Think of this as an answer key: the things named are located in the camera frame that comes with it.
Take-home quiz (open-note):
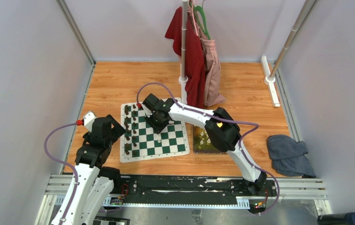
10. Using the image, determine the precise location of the green white chess board mat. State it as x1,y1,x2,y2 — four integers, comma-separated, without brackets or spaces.
120,103,190,163

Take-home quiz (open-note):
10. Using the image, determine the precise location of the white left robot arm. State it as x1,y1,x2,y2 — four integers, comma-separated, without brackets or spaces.
51,111,125,225

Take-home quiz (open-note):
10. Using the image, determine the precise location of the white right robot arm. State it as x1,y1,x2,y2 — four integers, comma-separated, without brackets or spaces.
137,94,267,196

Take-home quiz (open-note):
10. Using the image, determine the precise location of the yellow tray of white pieces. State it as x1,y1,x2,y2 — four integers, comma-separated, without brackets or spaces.
192,125,226,155

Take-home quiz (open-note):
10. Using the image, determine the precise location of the white clothes rack pole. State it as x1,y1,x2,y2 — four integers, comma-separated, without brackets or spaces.
179,0,189,104

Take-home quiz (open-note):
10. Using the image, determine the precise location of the red hanging garment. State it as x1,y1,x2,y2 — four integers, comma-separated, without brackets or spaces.
165,7,205,108

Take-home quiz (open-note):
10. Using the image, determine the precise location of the pink hanging garment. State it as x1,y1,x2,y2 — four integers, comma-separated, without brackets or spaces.
189,0,225,106

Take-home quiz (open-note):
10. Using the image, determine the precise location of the green clothes hanger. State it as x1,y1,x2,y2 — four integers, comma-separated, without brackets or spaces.
193,0,211,40

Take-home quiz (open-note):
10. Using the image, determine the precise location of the white rack foot right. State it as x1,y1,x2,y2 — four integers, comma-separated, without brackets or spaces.
260,55,280,107

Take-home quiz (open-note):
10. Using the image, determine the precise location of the grey cloth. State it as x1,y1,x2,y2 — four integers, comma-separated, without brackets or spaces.
266,135,316,178

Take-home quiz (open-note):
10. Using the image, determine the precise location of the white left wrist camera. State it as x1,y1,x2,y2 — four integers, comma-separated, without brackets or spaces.
83,111,97,132

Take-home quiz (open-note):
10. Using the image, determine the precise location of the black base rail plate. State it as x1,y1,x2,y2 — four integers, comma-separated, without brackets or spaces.
110,174,277,205

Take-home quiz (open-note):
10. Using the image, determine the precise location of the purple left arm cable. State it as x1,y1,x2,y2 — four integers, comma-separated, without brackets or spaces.
44,120,83,225

